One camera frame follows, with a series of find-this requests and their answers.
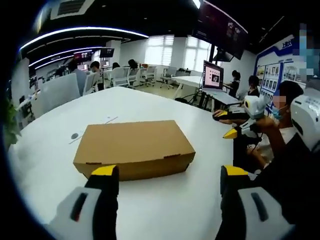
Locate blue wall poster board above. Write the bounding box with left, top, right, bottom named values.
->
left=256, top=37, right=309, bottom=106

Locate grey office chair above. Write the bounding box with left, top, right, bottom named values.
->
left=159, top=66, right=178, bottom=90

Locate white office table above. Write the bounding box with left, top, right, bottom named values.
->
left=171, top=75, right=209, bottom=100

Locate dark cloth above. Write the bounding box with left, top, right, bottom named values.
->
left=249, top=139, right=320, bottom=233

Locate white worn device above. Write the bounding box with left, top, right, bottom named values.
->
left=290, top=79, right=320, bottom=153

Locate person's head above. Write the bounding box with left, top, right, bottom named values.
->
left=277, top=80, right=305, bottom=113

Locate person's white shirt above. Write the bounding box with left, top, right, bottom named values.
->
left=247, top=124, right=301, bottom=181

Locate large hanging dark screen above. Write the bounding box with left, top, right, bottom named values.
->
left=191, top=0, right=249, bottom=61

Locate open laptop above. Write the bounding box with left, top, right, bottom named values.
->
left=201, top=59, right=242, bottom=106

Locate white partition panel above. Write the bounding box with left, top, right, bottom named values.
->
left=39, top=72, right=81, bottom=118

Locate green plant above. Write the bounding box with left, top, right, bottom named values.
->
left=2, top=98, right=23, bottom=149

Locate brown cardboard shoe box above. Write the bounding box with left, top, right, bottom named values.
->
left=72, top=119, right=197, bottom=182

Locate hanging monitor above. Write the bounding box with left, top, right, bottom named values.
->
left=99, top=47, right=116, bottom=59
left=73, top=51, right=94, bottom=61

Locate person's right hand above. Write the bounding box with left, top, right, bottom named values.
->
left=258, top=115, right=279, bottom=131

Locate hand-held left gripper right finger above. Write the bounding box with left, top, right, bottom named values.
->
left=214, top=164, right=297, bottom=240

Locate white office chair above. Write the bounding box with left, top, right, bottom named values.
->
left=127, top=67, right=141, bottom=89
left=110, top=66, right=130, bottom=88
left=139, top=65, right=158, bottom=88

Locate blue face mask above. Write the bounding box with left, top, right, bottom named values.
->
left=272, top=106, right=289, bottom=120

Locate ceiling air vent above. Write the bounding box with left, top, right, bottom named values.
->
left=49, top=0, right=96, bottom=21

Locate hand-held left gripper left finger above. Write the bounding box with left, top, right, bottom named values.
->
left=45, top=164, right=120, bottom=240

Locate window with blinds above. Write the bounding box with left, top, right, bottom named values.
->
left=186, top=36, right=211, bottom=74
left=146, top=34, right=175, bottom=67

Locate small hanging dark screen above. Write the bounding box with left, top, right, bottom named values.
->
left=212, top=46, right=235, bottom=63

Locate curved ceiling light strip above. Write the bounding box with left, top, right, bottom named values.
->
left=19, top=26, right=150, bottom=51

